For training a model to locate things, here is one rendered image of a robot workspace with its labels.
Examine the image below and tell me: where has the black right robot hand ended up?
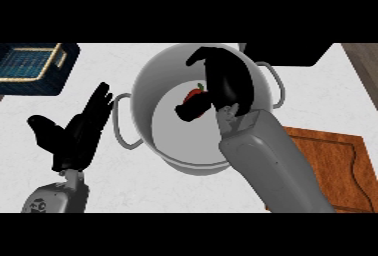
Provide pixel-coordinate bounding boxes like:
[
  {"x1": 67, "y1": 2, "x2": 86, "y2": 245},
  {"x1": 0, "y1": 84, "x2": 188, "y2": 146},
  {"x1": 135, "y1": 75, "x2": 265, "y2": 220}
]
[{"x1": 175, "y1": 46, "x2": 257, "y2": 123}]

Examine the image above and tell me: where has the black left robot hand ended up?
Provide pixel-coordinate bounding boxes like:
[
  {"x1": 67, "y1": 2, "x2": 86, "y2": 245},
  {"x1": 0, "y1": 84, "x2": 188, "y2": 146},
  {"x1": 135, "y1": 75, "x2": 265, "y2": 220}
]
[{"x1": 27, "y1": 81, "x2": 116, "y2": 173}]

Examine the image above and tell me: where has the red bell pepper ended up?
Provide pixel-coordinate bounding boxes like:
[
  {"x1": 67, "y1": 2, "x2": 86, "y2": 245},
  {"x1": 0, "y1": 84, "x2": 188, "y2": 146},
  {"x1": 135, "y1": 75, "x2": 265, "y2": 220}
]
[{"x1": 182, "y1": 82, "x2": 209, "y2": 120}]

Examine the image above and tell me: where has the grey metal pot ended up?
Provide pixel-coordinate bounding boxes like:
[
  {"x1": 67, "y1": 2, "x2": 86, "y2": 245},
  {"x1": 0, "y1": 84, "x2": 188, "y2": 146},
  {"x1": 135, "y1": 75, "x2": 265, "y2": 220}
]
[{"x1": 111, "y1": 43, "x2": 287, "y2": 176}]

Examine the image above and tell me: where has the brown wooden cutting board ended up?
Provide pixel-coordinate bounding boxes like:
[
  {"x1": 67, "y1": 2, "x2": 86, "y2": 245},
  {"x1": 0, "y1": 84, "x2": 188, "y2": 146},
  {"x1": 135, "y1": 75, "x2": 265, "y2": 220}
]
[{"x1": 265, "y1": 125, "x2": 378, "y2": 214}]

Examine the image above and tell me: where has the black appliance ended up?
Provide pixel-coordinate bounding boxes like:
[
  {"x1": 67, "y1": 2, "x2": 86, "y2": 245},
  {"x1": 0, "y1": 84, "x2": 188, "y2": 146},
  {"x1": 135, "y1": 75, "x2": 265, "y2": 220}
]
[{"x1": 238, "y1": 43, "x2": 336, "y2": 68}]

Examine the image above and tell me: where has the dark blue wire basket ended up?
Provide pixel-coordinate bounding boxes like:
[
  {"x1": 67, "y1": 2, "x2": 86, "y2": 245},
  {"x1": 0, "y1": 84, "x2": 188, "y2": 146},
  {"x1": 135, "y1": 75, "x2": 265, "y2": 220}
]
[{"x1": 0, "y1": 43, "x2": 82, "y2": 97}]

